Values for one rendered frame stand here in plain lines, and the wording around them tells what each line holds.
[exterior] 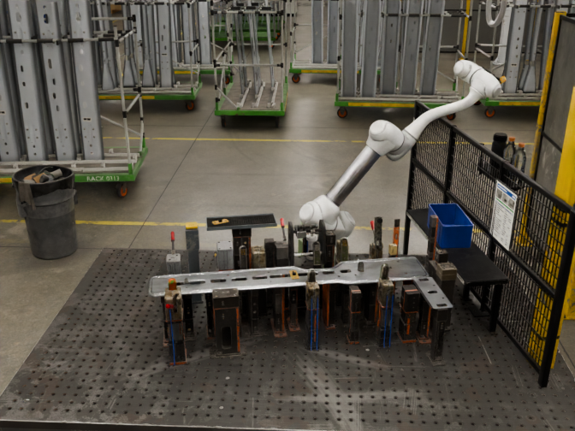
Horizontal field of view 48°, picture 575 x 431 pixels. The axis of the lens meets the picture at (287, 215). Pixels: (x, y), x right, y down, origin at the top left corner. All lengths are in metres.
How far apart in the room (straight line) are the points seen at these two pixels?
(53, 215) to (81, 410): 2.94
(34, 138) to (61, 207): 1.87
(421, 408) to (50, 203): 3.68
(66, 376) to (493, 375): 1.95
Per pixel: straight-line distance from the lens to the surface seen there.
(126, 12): 10.73
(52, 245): 5.81
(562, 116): 5.37
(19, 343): 4.83
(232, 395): 2.94
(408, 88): 10.22
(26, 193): 5.61
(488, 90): 3.71
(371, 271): 3.28
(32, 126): 7.40
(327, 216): 3.65
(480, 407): 2.99
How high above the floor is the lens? 2.55
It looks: 24 degrees down
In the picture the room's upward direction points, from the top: straight up
